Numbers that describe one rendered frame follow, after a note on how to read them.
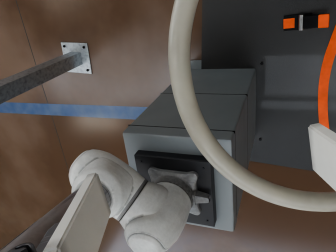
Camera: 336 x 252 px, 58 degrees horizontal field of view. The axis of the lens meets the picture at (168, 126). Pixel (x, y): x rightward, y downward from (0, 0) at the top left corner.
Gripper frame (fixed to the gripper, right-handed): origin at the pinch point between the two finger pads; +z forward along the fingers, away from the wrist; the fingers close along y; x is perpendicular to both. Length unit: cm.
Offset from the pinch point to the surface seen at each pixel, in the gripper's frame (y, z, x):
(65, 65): -66, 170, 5
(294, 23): 58, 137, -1
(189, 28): 2.4, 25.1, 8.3
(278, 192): 10.4, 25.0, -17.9
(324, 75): 70, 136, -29
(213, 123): 8, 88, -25
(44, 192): -144, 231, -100
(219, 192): 4, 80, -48
